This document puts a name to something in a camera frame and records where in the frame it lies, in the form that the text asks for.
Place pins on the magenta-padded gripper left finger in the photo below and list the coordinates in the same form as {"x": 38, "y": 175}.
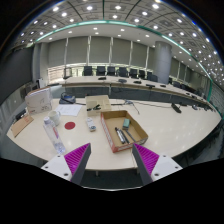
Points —
{"x": 77, "y": 156}

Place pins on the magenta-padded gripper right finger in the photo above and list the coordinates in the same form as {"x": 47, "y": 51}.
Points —
{"x": 146, "y": 157}

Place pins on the clear plastic water bottle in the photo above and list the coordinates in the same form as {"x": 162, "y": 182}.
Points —
{"x": 55, "y": 136}

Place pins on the flat round red coaster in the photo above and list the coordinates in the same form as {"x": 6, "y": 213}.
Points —
{"x": 70, "y": 125}

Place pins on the silver pen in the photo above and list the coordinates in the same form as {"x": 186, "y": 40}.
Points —
{"x": 120, "y": 135}

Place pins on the small green block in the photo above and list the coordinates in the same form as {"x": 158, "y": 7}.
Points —
{"x": 126, "y": 124}

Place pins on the white printed paper sheet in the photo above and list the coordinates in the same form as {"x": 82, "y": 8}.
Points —
{"x": 68, "y": 110}

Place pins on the open red-sided cardboard box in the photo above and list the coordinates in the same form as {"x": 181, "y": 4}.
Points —
{"x": 115, "y": 119}

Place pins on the black table microphone unit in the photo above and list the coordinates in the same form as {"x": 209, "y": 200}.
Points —
{"x": 176, "y": 108}

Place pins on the black desk phone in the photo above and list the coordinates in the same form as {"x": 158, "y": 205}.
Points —
{"x": 67, "y": 99}

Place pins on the beige compartment organizer box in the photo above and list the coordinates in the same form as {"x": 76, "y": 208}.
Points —
{"x": 100, "y": 101}

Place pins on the flat brown cardboard piece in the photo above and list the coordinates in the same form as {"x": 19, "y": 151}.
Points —
{"x": 22, "y": 125}

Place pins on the white printed cardboard box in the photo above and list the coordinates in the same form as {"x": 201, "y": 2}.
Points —
{"x": 38, "y": 101}

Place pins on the small black device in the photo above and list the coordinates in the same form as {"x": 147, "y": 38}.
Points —
{"x": 20, "y": 115}

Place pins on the long curved conference desk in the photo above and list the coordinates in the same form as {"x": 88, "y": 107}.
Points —
{"x": 96, "y": 81}

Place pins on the row of black office chairs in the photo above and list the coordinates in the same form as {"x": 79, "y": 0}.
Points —
{"x": 111, "y": 71}

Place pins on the group of ceiling lights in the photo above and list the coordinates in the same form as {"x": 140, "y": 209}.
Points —
{"x": 89, "y": 8}

